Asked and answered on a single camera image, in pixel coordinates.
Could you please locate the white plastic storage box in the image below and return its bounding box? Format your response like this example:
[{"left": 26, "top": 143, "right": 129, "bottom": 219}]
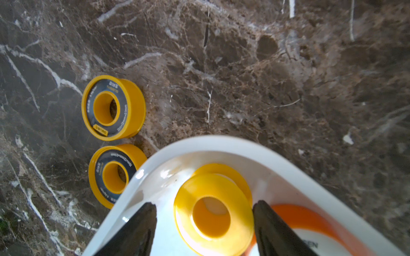
[{"left": 84, "top": 135, "right": 402, "bottom": 256}]

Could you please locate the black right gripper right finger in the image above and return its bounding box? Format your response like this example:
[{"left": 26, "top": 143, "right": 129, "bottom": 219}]
[{"left": 253, "top": 200, "right": 316, "bottom": 256}]

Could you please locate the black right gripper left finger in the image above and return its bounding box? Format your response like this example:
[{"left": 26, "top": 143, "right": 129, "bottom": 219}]
[{"left": 96, "top": 203, "right": 157, "bottom": 256}]

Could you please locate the orange white tape roll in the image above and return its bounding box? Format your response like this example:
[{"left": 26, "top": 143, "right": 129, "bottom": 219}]
[{"left": 244, "top": 204, "right": 379, "bottom": 256}]

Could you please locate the yellow tape roll navy label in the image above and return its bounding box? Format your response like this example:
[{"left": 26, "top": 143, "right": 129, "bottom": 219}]
[
  {"left": 81, "top": 75, "right": 146, "bottom": 141},
  {"left": 88, "top": 144, "right": 147, "bottom": 209}
]

